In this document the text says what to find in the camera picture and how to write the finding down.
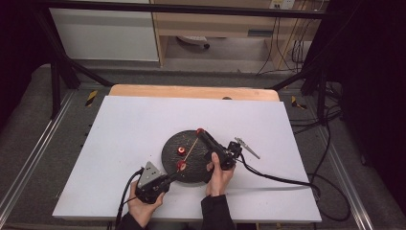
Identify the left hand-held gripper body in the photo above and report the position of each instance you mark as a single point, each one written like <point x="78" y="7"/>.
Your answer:
<point x="150" y="182"/>

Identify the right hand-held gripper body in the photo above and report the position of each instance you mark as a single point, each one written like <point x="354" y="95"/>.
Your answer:
<point x="227" y="156"/>

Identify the black round plate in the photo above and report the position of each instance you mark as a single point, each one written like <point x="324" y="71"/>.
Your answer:
<point x="172" y="159"/>

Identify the thin wooden skewer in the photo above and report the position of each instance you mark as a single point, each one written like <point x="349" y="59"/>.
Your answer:
<point x="191" y="149"/>

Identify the person's right hand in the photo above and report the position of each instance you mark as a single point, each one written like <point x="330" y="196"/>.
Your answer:
<point x="218" y="182"/>

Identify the person's left hand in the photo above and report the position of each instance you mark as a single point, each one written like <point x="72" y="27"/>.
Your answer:
<point x="140" y="211"/>

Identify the wooden table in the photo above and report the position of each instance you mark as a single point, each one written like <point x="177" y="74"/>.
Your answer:
<point x="191" y="92"/>

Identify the white power strip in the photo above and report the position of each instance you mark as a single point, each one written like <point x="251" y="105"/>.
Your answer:
<point x="193" y="40"/>

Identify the light wooden shelf unit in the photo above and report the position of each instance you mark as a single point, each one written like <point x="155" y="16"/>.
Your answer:
<point x="223" y="24"/>

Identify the white cabinet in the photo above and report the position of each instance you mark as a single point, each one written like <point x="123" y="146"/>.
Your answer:
<point x="105" y="35"/>

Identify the aluminium floor rail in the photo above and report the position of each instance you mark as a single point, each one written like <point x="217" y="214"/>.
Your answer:
<point x="35" y="150"/>
<point x="348" y="179"/>

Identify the black metal frame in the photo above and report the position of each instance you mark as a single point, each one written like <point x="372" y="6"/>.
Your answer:
<point x="191" y="9"/>

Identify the white wall socket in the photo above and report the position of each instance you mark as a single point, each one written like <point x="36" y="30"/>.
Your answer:
<point x="282" y="4"/>

